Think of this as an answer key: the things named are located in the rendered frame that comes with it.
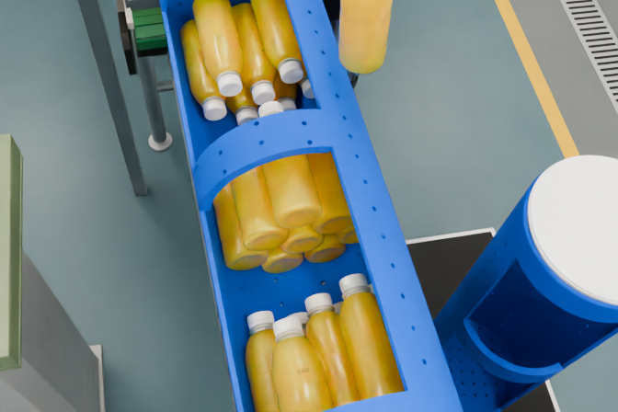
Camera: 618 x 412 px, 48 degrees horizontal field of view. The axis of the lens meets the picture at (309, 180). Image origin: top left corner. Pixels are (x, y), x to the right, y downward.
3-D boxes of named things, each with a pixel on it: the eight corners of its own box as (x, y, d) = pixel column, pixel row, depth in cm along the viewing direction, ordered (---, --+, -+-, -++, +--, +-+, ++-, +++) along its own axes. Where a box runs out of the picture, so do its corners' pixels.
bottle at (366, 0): (394, 52, 102) (407, -43, 86) (369, 83, 99) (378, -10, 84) (354, 32, 104) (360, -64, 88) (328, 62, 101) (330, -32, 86)
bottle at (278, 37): (260, -28, 120) (283, 51, 112) (293, -17, 124) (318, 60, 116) (242, 1, 125) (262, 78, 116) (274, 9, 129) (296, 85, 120)
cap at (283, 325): (273, 340, 95) (270, 328, 96) (300, 336, 96) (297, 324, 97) (277, 331, 92) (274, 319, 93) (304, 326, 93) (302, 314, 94)
